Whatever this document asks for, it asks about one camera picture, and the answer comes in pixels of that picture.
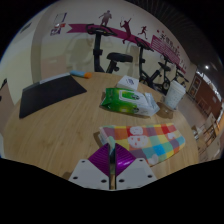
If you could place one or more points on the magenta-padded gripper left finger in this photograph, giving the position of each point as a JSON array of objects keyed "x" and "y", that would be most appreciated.
[{"x": 89, "y": 174}]

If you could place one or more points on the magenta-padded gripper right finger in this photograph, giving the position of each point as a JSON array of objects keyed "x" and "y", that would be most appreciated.
[{"x": 135, "y": 173}]

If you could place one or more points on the colourful checkered towel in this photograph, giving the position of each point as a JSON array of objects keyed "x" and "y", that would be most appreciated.
[{"x": 150, "y": 140}]

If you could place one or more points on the brown tape roll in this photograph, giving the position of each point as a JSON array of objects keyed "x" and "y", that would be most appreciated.
[{"x": 166, "y": 107}]

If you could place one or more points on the green wet wipes pack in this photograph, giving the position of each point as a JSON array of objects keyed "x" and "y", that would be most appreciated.
[{"x": 128, "y": 100}]

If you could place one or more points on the group of wooden chairs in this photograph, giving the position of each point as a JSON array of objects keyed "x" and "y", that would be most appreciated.
[{"x": 208, "y": 133}]

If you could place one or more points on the black flat pad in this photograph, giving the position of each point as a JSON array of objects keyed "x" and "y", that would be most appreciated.
[{"x": 50, "y": 94}]

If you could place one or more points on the small white box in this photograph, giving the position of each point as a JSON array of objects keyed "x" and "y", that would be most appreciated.
[{"x": 128, "y": 82}]

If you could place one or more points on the blue and orange marker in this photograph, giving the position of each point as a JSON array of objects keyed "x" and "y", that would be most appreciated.
[{"x": 80, "y": 74}]

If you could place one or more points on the round ceiling light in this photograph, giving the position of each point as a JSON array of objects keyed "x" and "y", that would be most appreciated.
[{"x": 206, "y": 67}]

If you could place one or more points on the wall notice poster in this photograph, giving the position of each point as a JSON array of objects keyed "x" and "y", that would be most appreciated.
[{"x": 58, "y": 24}]

